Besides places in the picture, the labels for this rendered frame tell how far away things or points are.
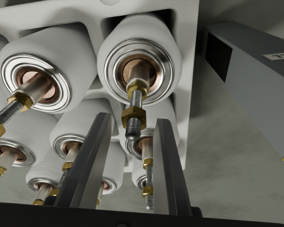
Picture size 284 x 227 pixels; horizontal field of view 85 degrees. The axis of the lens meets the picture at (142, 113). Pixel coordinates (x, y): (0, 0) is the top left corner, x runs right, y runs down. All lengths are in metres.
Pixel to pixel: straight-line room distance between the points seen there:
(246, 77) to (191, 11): 0.11
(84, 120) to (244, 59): 0.24
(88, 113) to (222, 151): 0.59
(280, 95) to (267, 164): 0.72
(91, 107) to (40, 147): 0.11
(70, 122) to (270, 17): 0.47
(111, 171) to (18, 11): 0.29
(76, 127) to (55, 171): 0.16
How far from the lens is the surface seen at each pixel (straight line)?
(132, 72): 0.16
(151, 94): 0.18
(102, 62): 0.17
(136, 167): 0.33
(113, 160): 0.35
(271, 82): 0.21
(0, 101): 0.29
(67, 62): 0.19
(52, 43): 0.21
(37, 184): 0.43
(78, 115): 0.27
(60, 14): 0.25
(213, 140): 0.66
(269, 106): 0.22
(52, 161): 0.40
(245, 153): 0.78
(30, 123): 0.33
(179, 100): 0.28
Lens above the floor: 0.41
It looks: 51 degrees down
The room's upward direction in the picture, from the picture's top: 177 degrees counter-clockwise
